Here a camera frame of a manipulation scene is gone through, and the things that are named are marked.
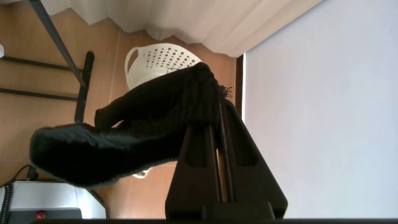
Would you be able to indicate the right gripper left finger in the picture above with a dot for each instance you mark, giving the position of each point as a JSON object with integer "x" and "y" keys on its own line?
{"x": 192, "y": 186}

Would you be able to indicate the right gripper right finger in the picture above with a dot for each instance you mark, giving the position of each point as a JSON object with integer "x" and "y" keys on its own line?
{"x": 252, "y": 186}

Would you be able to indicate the black garment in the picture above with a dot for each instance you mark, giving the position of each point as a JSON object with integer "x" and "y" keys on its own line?
{"x": 124, "y": 133}

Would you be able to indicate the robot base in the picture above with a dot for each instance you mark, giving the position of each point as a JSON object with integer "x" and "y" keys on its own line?
{"x": 46, "y": 194}

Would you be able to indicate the white laundry basket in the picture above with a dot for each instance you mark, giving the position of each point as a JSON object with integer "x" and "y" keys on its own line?
{"x": 155, "y": 62}

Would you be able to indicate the black clothes rack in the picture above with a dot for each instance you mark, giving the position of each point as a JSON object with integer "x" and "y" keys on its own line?
{"x": 84, "y": 81}

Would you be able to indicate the beige curtain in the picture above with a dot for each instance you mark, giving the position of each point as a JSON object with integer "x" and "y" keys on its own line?
{"x": 217, "y": 21}

